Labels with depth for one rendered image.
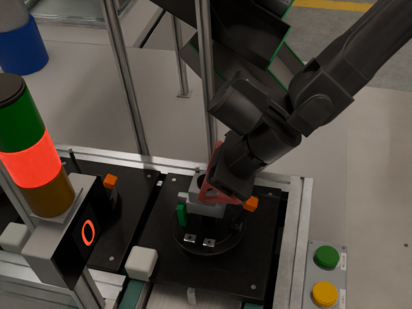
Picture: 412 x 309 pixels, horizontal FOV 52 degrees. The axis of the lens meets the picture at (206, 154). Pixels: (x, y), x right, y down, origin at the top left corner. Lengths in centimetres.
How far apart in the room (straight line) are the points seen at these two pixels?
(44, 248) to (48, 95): 94
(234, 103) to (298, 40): 269
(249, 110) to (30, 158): 27
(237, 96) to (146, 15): 121
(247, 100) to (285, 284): 34
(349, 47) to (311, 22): 291
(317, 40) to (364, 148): 215
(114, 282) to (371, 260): 50
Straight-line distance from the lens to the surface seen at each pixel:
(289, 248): 78
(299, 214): 84
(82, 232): 52
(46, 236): 50
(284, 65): 109
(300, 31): 332
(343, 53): 53
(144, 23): 167
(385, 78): 292
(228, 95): 53
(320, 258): 77
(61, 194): 47
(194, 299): 75
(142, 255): 75
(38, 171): 44
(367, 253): 93
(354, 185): 103
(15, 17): 145
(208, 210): 71
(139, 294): 77
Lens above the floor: 162
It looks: 45 degrees down
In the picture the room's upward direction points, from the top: 5 degrees counter-clockwise
